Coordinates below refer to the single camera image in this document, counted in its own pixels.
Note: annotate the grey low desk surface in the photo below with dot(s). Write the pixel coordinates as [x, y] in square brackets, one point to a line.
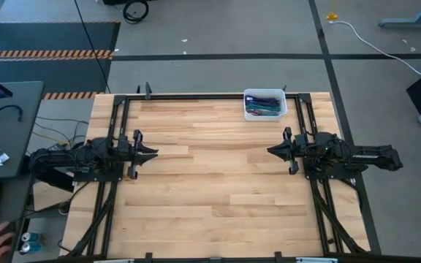
[7, 197]

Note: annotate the black aluminium table frame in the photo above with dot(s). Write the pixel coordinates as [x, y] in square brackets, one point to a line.
[214, 96]

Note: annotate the black hazard-striped floor mat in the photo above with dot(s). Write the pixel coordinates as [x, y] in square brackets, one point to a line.
[49, 36]

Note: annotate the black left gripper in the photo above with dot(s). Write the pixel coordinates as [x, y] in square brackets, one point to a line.
[136, 137]

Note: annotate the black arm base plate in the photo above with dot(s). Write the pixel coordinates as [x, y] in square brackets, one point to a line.
[338, 176]
[117, 176]

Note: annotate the white plastic bin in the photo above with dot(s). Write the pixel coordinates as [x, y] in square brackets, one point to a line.
[265, 117]

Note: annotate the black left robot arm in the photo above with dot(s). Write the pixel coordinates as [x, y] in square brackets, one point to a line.
[68, 157]

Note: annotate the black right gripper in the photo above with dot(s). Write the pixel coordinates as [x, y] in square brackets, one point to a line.
[292, 153]

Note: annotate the white paper scrap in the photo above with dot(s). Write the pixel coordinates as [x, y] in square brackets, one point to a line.
[1, 159]

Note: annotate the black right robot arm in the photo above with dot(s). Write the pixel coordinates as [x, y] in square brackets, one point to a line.
[371, 157]

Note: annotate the grey-blue table leg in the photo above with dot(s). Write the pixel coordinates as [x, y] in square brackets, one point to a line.
[408, 24]

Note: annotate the black desk support beam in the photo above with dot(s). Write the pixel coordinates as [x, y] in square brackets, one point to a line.
[55, 181]

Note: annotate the black table clamp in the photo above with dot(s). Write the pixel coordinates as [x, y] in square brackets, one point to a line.
[278, 257]
[147, 90]
[148, 257]

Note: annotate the yellow floor object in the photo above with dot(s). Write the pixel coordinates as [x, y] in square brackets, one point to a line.
[331, 16]

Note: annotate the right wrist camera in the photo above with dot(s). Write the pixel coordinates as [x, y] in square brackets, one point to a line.
[300, 140]

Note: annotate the black desk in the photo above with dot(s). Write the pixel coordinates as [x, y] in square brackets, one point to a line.
[13, 139]

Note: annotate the teal drink can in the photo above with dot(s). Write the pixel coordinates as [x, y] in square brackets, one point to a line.
[31, 237]
[31, 248]

